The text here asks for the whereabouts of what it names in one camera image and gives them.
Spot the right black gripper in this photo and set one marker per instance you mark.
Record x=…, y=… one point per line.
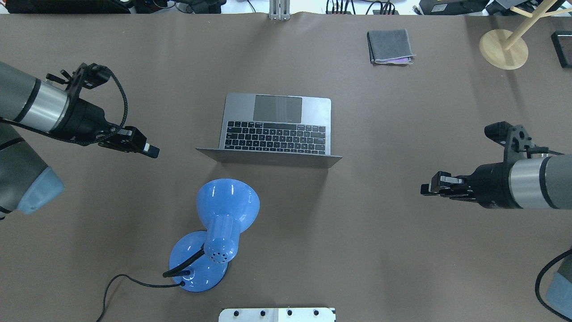
x=490, y=184

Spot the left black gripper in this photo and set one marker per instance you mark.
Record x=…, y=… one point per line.
x=84, y=118

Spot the grey laptop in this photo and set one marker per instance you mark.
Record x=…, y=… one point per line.
x=271, y=129

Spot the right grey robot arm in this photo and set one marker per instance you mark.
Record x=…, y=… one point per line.
x=537, y=183

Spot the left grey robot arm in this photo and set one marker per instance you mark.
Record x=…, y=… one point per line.
x=52, y=108

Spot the blue desk lamp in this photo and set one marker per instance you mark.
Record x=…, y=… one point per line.
x=199, y=261

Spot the folded grey cloth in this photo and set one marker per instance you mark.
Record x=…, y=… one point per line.
x=389, y=47

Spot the wooden stand with round base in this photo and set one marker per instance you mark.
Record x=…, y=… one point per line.
x=506, y=49

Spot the white plate with black knobs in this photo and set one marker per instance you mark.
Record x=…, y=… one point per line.
x=286, y=314

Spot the black box at right edge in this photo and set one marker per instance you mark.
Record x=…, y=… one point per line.
x=562, y=41

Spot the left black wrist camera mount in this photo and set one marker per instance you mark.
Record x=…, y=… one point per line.
x=85, y=76

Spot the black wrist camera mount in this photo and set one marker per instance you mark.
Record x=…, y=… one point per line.
x=85, y=76
x=516, y=141

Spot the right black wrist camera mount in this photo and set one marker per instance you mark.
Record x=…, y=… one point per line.
x=516, y=141

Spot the grey metal bracket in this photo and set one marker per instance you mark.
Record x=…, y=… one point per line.
x=279, y=10

